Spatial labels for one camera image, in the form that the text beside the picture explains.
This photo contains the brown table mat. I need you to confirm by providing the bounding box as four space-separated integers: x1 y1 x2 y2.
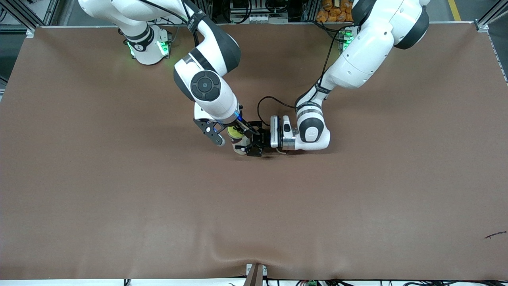
0 22 508 281

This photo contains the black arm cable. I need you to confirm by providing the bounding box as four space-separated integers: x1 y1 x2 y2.
256 24 346 120
139 0 201 47

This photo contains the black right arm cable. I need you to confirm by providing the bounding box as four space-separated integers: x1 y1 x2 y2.
139 0 201 47

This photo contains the white power strip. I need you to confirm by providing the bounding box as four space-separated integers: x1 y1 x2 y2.
243 14 279 24

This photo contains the aluminium frame profile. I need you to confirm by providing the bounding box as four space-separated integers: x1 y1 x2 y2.
0 0 60 33
474 0 508 33

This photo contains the Wilson tennis ball can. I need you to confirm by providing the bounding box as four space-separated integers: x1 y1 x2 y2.
228 127 252 156

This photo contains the orange bagged items pile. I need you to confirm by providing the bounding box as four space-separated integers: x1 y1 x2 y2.
316 0 354 23

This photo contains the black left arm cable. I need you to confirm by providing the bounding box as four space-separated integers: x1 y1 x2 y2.
256 24 346 120

